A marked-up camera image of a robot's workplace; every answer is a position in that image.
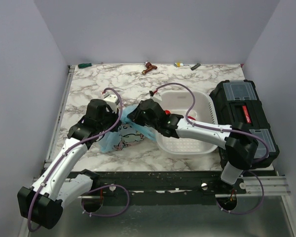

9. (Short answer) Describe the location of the light blue plastic bag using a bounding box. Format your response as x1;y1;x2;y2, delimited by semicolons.
97;105;156;153

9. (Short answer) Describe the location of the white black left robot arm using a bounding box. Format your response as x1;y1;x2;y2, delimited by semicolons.
17;95;122;232

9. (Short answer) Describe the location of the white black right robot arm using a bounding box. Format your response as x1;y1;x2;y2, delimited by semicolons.
127;99;258;194

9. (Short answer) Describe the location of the white plastic basket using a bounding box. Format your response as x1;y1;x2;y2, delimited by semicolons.
154;90;218;157

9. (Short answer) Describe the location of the brown brass tap fitting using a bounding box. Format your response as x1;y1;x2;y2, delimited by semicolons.
142;61;157;75

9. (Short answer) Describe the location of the yellow hex key set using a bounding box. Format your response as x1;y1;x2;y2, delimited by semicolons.
174;62;187;68

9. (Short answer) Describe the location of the small dark metal tool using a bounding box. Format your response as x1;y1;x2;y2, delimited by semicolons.
190;63;201;71

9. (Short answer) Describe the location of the black plastic toolbox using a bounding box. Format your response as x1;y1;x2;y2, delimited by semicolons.
210;79;280;169

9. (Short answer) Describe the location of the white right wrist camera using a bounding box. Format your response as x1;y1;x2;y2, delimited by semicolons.
149;90;162;103

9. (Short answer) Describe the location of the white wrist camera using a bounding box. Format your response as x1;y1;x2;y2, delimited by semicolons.
103;93;119;113
149;90;162;103

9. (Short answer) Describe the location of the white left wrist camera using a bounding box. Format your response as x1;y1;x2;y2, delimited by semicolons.
103;93;119;113

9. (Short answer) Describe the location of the aluminium frame rail left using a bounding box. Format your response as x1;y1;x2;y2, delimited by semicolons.
45;65;76;161

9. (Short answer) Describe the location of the aluminium frame rail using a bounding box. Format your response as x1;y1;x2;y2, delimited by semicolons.
45;65;76;161
32;172;290;201

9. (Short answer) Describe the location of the green handled screwdriver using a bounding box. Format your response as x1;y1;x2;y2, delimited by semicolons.
77;62;103;69

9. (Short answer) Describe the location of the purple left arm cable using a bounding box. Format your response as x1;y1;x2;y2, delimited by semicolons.
27;87;123;232

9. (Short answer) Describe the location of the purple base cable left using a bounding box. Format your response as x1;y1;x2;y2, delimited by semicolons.
81;184;130;218

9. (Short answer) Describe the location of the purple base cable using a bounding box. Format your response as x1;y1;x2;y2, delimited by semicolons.
218;170;265;215
81;184;130;218

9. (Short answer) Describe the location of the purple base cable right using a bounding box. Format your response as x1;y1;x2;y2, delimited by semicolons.
218;170;265;215

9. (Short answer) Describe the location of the aluminium frame rail front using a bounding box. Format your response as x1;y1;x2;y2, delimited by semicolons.
32;172;290;201

